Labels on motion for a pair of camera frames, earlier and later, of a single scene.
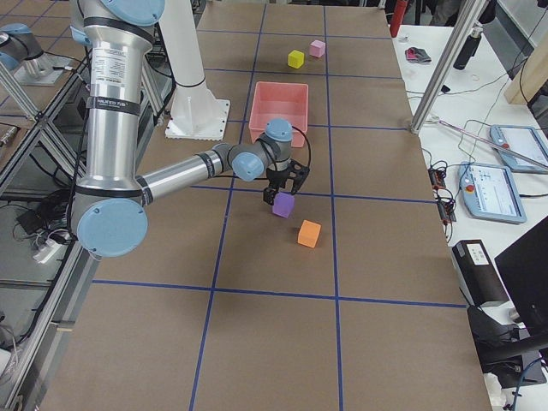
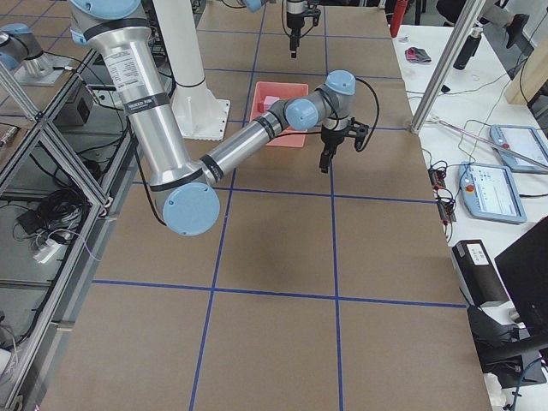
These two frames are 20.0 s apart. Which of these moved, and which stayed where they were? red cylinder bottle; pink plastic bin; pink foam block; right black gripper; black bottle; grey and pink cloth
Moved: pink foam block; right black gripper
Stayed: red cylinder bottle; grey and pink cloth; black bottle; pink plastic bin
